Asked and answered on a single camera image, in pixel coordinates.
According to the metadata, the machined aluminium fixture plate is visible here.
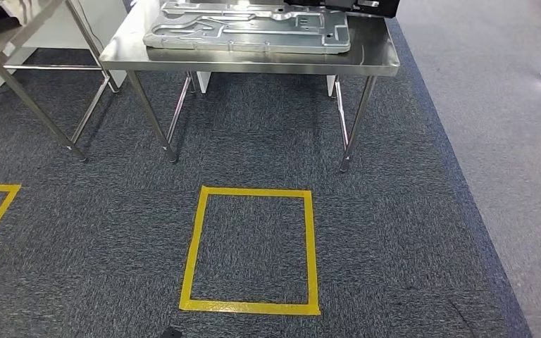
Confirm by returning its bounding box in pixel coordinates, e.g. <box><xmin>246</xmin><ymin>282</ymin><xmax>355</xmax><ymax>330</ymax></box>
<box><xmin>142</xmin><ymin>1</ymin><xmax>352</xmax><ymax>55</ymax></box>

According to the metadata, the steel frame table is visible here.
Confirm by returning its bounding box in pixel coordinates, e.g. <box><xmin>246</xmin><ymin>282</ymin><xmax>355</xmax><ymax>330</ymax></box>
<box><xmin>0</xmin><ymin>0</ymin><xmax>121</xmax><ymax>163</ymax></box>

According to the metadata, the black plastic panel part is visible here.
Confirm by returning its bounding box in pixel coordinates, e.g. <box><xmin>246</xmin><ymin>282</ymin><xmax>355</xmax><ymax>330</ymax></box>
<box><xmin>283</xmin><ymin>0</ymin><xmax>402</xmax><ymax>19</ymax></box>

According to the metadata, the stainless steel workbench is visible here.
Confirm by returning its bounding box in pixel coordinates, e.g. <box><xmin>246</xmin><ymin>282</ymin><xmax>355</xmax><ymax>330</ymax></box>
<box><xmin>99</xmin><ymin>0</ymin><xmax>401</xmax><ymax>173</ymax></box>

